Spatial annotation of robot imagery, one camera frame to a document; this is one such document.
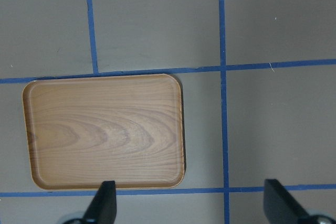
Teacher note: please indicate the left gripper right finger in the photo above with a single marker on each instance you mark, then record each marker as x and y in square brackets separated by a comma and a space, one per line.
[280, 206]

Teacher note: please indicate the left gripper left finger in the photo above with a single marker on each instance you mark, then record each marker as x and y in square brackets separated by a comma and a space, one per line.
[103, 207]

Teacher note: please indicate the wooden tray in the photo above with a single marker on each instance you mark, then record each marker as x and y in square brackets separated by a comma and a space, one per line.
[83, 131]

